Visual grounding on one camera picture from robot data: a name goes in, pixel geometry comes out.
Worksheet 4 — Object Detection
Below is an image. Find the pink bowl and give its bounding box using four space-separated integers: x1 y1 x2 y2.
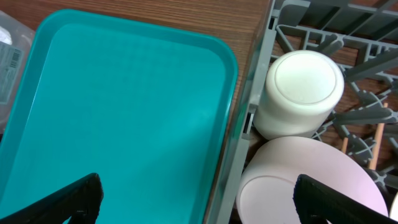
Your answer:
236 136 389 224

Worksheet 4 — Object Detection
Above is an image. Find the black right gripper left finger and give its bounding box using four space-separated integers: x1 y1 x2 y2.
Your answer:
1 173 104 224

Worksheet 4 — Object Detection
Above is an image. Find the wooden chopstick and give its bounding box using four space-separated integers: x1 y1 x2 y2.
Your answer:
368 102 389 170
341 138 348 154

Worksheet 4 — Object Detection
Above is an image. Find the grey dishwasher rack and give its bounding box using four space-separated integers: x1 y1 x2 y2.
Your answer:
204 0 397 223

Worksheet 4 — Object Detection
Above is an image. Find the clear plastic bin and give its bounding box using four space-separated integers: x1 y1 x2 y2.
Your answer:
0 12 35 133

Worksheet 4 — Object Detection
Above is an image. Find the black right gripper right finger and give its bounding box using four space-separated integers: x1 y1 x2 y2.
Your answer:
293 174 397 224

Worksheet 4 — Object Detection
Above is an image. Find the teal plastic tray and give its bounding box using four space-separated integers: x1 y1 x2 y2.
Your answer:
1 9 238 223

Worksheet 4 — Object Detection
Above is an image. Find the white pink plate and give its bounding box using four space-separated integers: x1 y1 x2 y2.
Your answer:
389 194 398 221

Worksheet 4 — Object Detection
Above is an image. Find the white paper cup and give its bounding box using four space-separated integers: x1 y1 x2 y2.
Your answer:
253 50 345 140

